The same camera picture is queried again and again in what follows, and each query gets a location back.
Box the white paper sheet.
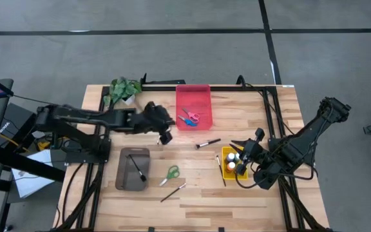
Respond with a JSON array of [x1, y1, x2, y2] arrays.
[[11, 149, 56, 198]]

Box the green handled scissors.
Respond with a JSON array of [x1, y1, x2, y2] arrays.
[[158, 165, 180, 187]]

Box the pink translucent plastic tray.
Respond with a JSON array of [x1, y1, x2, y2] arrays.
[[175, 84, 213, 131]]

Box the thin black white-tipped paint brush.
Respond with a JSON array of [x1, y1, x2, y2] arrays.
[[216, 155, 227, 188]]

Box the thick brush with silver ferrule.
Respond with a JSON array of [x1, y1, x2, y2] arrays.
[[195, 138, 222, 150]]

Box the black slanted stand bar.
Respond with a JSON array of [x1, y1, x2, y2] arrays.
[[0, 146, 66, 183]]

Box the yellow slotted plastic basket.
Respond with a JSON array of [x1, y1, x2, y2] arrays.
[[221, 146, 249, 181]]

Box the black aluminium table frame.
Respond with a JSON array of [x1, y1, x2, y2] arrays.
[[52, 84, 333, 232]]

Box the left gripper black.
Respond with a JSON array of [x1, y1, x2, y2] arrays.
[[136, 101, 176, 136]]

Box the long thin black paint brush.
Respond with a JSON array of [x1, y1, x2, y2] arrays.
[[160, 182, 187, 203]]

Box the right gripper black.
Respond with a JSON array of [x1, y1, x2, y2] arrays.
[[229, 138, 270, 171]]

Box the pink handled scissors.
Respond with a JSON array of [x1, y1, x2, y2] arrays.
[[181, 107, 201, 124]]

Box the black computer case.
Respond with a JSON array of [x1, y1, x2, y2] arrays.
[[0, 102, 48, 152]]

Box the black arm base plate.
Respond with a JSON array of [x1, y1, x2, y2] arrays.
[[64, 137, 111, 164]]

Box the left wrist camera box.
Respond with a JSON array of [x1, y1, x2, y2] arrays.
[[158, 131, 173, 145]]

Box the black headed thin paint brush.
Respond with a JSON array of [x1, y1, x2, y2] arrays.
[[128, 154, 147, 182]]

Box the green plant in white pot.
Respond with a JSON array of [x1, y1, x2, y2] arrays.
[[103, 77, 143, 107]]

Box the grey translucent plastic tray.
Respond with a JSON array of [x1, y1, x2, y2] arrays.
[[115, 147, 151, 192]]

